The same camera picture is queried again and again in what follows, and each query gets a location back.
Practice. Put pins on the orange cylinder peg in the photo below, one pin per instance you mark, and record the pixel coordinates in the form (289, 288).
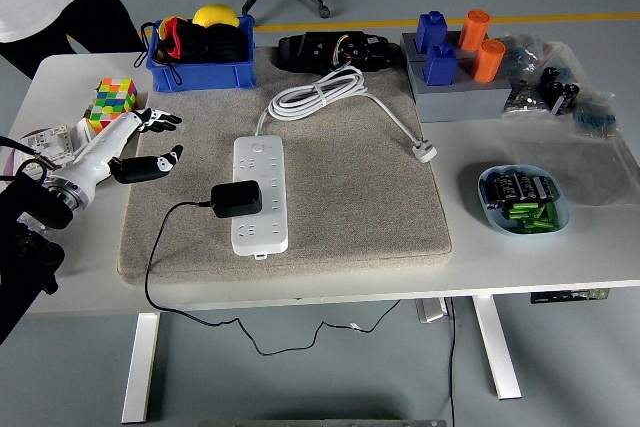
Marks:
(472, 29)
(487, 61)

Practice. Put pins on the black power adapter plug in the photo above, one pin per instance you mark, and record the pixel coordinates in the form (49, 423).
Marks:
(237, 198)

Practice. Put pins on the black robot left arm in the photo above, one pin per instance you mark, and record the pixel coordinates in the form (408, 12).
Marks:
(30, 207)

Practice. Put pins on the blue plastic bin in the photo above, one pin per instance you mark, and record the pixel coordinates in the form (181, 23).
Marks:
(200, 77)

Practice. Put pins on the pile of green cylinders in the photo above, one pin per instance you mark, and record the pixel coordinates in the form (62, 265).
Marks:
(532, 219)

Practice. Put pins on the yellow ball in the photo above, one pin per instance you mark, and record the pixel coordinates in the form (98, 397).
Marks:
(215, 14)

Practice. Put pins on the black electronic socket module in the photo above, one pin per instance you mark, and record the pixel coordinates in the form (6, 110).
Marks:
(310, 49)

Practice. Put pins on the clear bag of dark parts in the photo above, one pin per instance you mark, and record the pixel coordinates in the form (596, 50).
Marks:
(525, 99)

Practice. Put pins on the grey peg block base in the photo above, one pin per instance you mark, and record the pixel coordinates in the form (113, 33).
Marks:
(460, 102)

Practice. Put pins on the clear bag of blue parts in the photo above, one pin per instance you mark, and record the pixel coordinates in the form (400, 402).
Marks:
(595, 119)

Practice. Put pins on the white table leg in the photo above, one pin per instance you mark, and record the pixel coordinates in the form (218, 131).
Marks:
(140, 367)
(497, 347)

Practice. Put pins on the large empty clear bag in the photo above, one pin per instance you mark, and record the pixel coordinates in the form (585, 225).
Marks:
(590, 172)

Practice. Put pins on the white power strip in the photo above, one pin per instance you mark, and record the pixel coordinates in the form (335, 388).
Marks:
(257, 157)

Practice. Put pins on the pile of black capacitors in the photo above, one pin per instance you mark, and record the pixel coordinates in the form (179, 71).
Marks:
(515, 187)

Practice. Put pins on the clear bag of small resistors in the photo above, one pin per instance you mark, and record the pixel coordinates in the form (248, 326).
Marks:
(525, 52)

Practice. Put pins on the blue square peg block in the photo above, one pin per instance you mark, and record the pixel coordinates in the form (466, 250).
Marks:
(430, 32)
(440, 67)

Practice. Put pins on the grey-brown fabric mat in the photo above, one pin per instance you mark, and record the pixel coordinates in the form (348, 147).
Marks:
(350, 197)

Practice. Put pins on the black table control box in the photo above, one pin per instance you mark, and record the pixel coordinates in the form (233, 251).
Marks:
(570, 296)

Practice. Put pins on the light blue dish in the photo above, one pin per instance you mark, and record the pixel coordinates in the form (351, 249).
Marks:
(500, 227)

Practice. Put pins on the clear bag of black capacitors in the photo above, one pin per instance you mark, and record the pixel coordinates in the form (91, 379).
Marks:
(560, 89)

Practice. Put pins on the silver metal bracket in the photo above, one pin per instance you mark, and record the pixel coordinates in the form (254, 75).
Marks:
(432, 310)

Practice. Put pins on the colourful puzzle cube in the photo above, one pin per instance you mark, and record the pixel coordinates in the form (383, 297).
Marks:
(117, 94)

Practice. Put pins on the white device with purple base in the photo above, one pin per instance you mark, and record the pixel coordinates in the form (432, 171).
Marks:
(55, 139)

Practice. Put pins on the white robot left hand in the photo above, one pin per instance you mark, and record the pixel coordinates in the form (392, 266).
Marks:
(105, 144)

